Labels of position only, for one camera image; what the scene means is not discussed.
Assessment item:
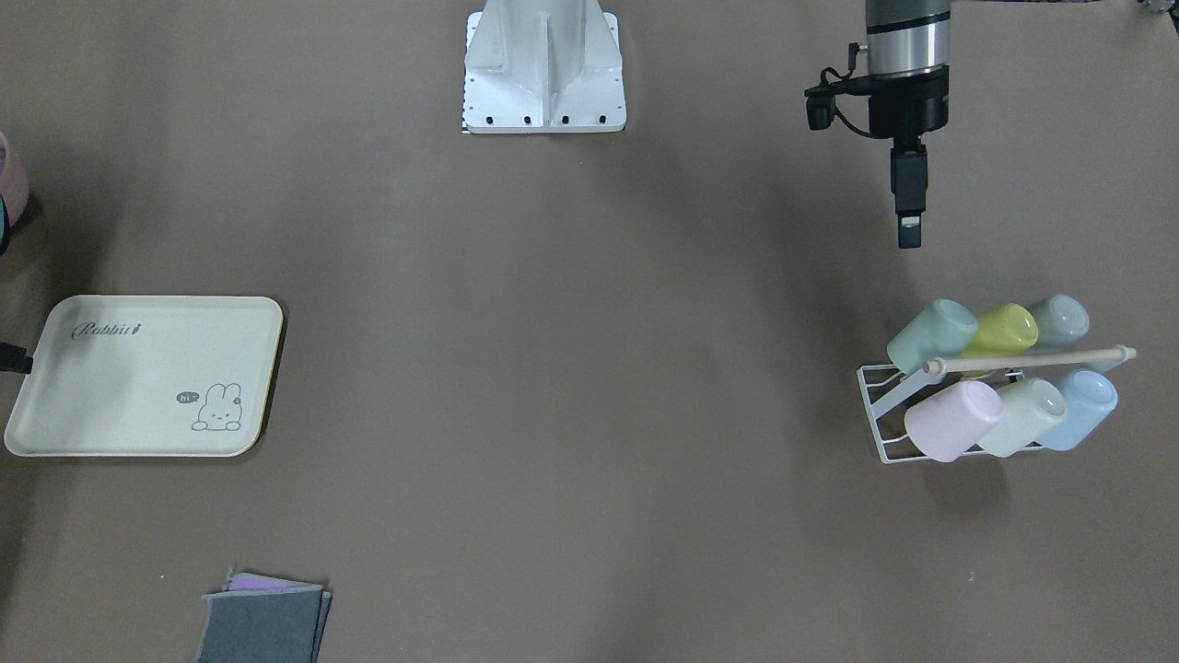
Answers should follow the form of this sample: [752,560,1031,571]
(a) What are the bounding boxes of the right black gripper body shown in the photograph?
[0,343,33,375]

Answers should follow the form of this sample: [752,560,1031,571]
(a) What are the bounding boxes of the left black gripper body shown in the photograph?
[868,70,949,156]

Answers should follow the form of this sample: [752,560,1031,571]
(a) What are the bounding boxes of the green cup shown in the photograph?
[887,298,979,375]

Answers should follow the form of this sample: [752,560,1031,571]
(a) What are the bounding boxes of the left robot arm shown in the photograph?
[859,1,951,249]

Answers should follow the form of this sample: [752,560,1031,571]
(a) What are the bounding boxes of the cream rabbit tray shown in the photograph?
[4,295,286,458]

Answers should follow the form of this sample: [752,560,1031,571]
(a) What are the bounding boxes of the yellow cup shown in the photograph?
[959,303,1040,357]

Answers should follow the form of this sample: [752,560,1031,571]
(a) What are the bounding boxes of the grey cup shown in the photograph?
[1027,295,1091,354]

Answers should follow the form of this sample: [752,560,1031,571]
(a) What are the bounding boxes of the pink cup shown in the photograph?
[903,380,1005,462]

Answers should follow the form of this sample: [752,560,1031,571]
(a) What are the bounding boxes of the cream white cup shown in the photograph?
[976,378,1067,458]

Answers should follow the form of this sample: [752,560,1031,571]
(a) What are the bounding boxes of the light blue cup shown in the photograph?
[1036,369,1119,449]

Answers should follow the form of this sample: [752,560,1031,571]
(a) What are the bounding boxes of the pink bowl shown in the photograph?
[1,132,29,227]

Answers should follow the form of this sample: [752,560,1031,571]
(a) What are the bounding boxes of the grey folded cloth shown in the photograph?
[195,572,332,662]

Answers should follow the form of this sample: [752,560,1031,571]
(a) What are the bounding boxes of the white wire cup rack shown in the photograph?
[858,365,1040,462]

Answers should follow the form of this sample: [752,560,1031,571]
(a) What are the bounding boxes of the white pillar mount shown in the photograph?
[461,1,628,134]

